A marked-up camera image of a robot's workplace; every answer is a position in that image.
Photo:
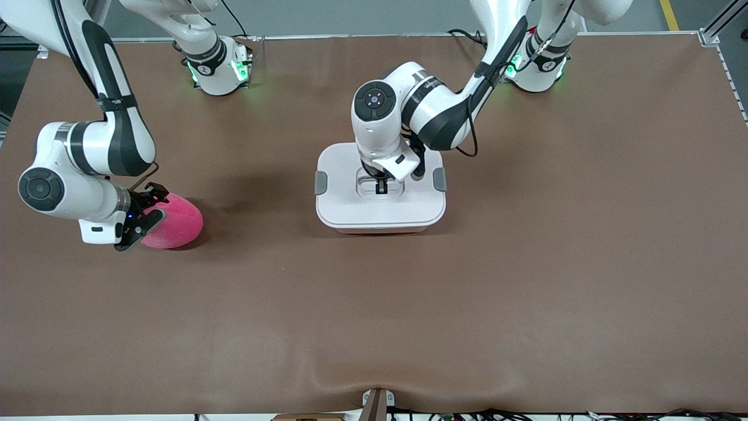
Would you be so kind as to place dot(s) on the grey lid latch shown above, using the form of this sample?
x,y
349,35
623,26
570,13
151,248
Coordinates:
x,y
440,179
321,182

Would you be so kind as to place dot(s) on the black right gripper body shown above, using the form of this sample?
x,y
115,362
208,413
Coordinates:
x,y
140,200

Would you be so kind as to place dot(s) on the aluminium frame profile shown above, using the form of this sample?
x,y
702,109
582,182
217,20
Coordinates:
x,y
721,20

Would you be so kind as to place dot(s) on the pink plastic storage box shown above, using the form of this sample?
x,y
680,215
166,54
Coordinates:
x,y
380,231

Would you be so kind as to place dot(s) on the brown table mat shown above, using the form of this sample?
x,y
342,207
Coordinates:
x,y
374,321

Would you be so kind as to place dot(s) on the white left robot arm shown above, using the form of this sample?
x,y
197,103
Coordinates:
x,y
438,111

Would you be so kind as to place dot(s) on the white plastic box lid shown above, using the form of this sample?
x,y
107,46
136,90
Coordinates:
x,y
350,204

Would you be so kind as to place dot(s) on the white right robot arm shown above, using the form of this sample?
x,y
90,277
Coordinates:
x,y
117,134

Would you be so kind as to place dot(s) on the brown cardboard piece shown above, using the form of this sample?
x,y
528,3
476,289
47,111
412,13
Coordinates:
x,y
310,417

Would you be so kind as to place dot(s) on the pink plush toy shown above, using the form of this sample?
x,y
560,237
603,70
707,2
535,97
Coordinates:
x,y
181,225

